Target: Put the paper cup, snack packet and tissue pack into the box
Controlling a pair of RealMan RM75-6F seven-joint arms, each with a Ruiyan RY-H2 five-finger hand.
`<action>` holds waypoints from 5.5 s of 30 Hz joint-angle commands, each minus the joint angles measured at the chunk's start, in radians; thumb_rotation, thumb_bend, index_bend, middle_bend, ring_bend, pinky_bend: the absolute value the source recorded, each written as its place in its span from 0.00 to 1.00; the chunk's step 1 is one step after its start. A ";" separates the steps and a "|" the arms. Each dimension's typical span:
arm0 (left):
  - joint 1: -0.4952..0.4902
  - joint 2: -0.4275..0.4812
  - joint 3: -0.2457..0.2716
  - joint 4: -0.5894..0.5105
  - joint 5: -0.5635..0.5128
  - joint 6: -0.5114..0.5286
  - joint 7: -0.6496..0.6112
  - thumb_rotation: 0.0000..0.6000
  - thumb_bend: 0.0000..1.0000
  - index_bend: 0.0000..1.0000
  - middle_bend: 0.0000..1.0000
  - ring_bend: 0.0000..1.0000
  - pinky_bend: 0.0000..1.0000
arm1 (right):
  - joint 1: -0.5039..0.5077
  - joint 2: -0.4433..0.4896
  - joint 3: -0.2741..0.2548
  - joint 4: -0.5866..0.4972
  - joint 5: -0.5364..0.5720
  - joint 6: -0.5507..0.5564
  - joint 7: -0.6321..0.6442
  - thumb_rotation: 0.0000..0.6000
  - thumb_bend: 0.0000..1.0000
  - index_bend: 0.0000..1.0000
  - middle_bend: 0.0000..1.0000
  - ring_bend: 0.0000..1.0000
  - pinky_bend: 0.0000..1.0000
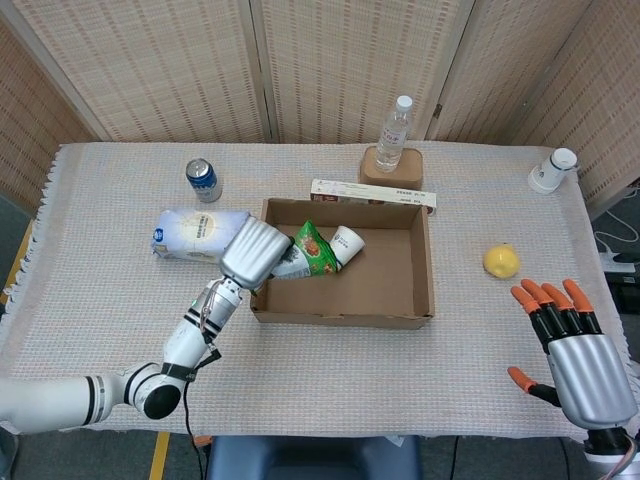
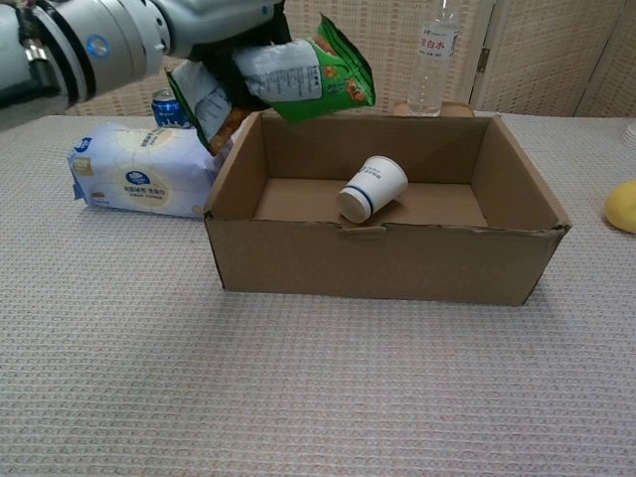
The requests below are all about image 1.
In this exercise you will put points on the clear plastic water bottle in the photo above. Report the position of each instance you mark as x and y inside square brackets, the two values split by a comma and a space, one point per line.
[392, 142]

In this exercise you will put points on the blue soda can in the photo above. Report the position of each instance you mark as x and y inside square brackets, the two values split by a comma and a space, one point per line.
[205, 182]

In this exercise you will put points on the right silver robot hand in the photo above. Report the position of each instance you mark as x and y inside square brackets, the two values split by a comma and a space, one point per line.
[587, 372]

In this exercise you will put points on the woven folding screen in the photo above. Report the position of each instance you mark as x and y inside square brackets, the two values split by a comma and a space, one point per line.
[150, 70]

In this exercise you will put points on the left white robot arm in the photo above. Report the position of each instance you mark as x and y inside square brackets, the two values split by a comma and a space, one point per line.
[190, 340]

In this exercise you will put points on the open brown cardboard box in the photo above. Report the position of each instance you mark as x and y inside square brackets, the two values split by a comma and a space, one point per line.
[390, 290]

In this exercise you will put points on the white paper cup blue stripe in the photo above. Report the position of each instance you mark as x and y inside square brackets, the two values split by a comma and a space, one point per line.
[349, 242]

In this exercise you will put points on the brown wooden coaster block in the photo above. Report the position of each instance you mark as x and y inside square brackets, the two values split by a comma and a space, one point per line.
[412, 170]

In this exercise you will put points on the green snack packet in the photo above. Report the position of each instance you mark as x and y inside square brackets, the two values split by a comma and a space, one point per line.
[312, 250]

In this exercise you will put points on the pale blue tissue pack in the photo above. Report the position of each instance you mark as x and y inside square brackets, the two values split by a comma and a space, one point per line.
[195, 230]

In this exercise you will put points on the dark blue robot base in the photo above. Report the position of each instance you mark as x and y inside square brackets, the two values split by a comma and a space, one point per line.
[315, 457]

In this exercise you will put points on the yellow lemon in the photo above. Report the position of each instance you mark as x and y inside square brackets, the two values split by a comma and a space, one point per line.
[501, 261]

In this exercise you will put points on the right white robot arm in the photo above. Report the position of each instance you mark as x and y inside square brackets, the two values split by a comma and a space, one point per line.
[615, 452]

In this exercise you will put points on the long white carton box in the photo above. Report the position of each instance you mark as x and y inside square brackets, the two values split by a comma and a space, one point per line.
[375, 192]

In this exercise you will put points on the white power strip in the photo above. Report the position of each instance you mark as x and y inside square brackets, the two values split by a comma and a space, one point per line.
[620, 262]

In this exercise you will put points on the woven pale tablecloth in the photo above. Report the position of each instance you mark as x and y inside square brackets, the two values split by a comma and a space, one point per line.
[350, 370]

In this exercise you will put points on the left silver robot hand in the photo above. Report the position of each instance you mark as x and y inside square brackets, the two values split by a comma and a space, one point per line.
[252, 252]

